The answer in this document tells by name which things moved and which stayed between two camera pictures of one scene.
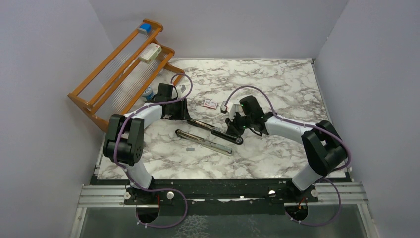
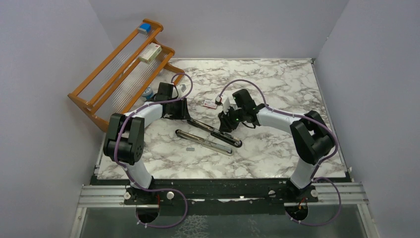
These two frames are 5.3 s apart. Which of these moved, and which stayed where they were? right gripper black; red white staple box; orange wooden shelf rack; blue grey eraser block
Moved: right gripper black
Stayed: blue grey eraser block; orange wooden shelf rack; red white staple box
